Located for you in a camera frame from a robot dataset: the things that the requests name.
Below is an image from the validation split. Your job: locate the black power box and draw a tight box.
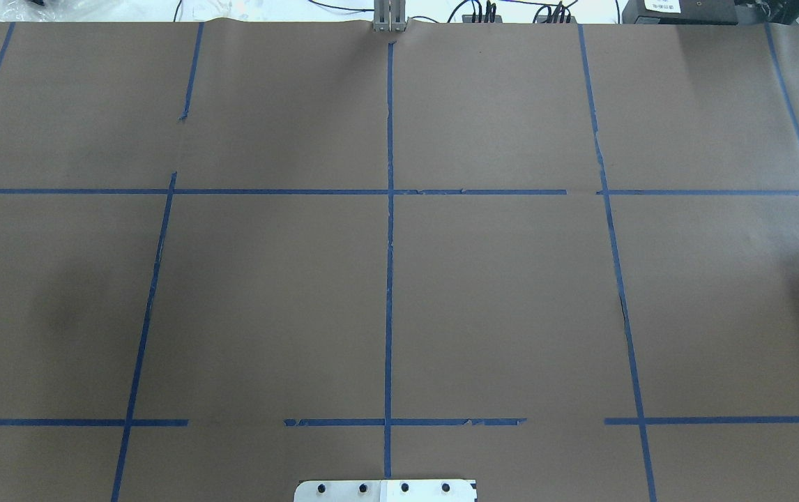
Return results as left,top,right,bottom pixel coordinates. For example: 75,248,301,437
621,1,738,26

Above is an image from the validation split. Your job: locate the brown paper table cover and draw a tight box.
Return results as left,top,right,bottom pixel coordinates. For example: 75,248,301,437
0,20,799,501

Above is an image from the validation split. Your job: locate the aluminium frame post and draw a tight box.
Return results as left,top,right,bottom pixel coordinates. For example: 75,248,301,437
373,0,409,33

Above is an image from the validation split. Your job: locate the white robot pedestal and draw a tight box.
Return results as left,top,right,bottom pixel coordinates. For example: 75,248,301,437
294,479,478,501

